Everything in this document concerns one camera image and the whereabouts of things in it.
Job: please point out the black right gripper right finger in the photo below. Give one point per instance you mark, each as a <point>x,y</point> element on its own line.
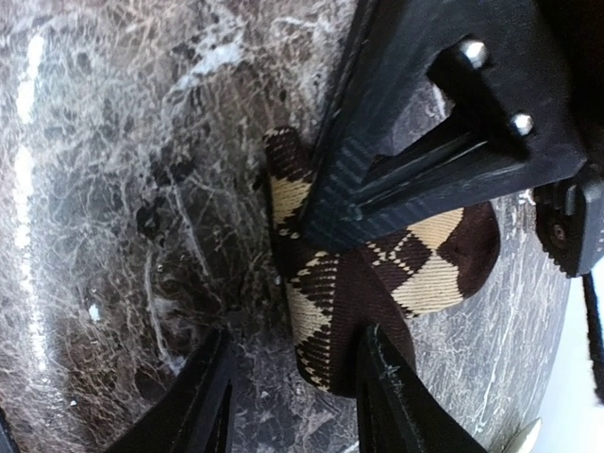
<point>395,410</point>

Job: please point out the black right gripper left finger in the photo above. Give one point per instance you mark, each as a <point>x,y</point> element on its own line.
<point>197,412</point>

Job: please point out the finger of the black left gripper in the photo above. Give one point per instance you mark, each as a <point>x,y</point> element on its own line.
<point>438,105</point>

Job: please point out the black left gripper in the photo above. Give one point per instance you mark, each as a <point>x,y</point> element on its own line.
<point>570,212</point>

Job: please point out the brown argyle sock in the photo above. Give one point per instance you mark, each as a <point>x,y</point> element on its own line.
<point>332,298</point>

